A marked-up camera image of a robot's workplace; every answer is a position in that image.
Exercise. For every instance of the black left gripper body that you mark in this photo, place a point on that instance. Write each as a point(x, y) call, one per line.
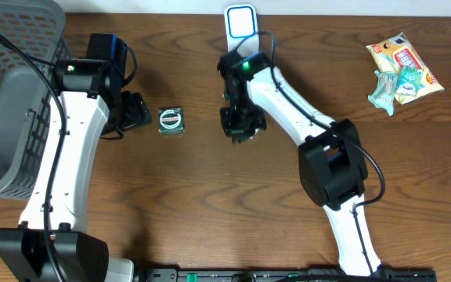
point(135, 111)

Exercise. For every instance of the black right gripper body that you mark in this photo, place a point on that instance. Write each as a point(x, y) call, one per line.
point(241, 118)

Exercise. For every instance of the mint green tissue pack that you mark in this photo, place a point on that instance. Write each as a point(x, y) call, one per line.
point(384, 94)

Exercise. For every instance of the yellow orange snack bag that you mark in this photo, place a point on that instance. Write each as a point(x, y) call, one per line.
point(394, 53)

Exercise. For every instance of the white teal Kleenex tissue pack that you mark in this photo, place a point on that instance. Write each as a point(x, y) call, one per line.
point(409, 81)

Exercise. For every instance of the small orange snack packet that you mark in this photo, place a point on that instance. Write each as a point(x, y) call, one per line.
point(257, 130)

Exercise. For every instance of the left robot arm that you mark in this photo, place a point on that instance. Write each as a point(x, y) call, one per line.
point(90, 102)

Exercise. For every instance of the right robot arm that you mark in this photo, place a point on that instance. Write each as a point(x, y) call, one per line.
point(331, 160)

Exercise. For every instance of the white barcode scanner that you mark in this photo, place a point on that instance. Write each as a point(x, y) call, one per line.
point(241, 28)

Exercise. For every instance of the grey plastic mesh basket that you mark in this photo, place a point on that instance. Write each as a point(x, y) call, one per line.
point(36, 28)

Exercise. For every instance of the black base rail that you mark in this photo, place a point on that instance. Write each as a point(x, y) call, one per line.
point(263, 275)

